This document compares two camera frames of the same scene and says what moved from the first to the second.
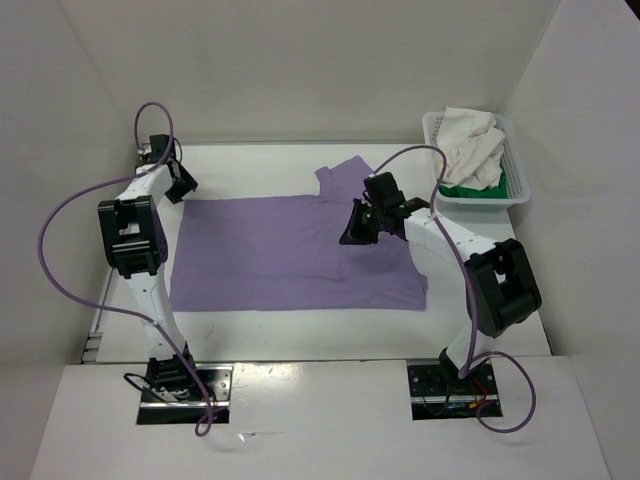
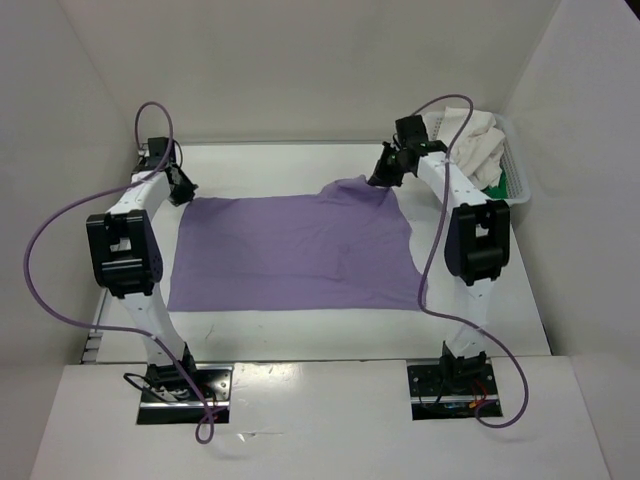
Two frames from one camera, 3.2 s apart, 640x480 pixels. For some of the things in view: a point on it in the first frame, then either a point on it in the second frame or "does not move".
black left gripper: [188, 183] does not move
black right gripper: [353, 233] to [382, 177]
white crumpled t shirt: [473, 150] does not move
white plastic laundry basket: [518, 187] does not move
